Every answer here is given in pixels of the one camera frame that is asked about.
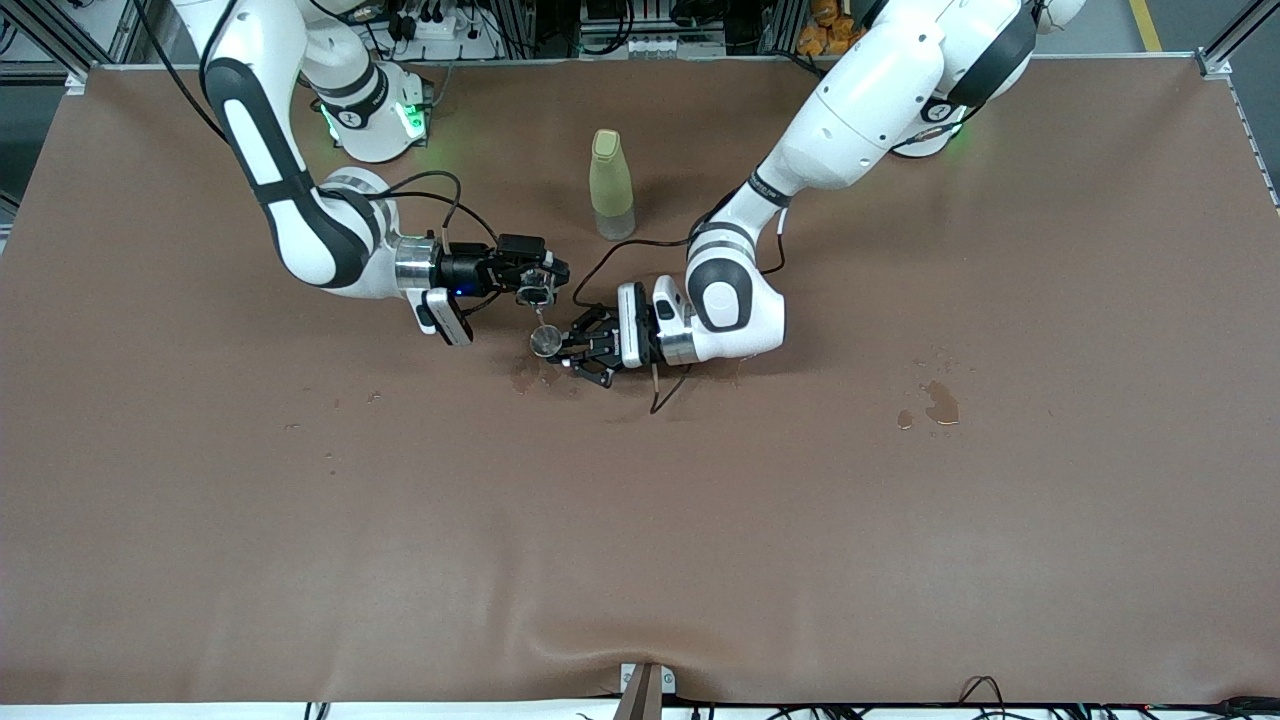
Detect yellow-green capped bottle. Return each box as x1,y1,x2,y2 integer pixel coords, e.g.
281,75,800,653
588,128,637,242

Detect brown table mat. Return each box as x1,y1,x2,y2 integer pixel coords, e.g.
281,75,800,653
0,55,1280,706

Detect white power strip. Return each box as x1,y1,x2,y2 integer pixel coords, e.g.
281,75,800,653
395,8,463,43

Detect pile of orange packets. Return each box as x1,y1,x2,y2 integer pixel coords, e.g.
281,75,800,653
797,0,871,57

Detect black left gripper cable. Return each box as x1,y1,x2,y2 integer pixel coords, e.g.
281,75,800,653
572,205,791,416

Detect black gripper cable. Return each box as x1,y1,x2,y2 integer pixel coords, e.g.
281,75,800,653
130,0,501,323
572,205,791,416

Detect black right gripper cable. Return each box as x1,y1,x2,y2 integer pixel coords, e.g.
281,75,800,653
130,0,501,323

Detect metal table edge bracket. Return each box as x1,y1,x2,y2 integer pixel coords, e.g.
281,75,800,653
619,661,677,720

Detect aluminium frame post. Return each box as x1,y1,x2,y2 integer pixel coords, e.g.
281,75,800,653
0,0,151,96
1195,0,1280,79

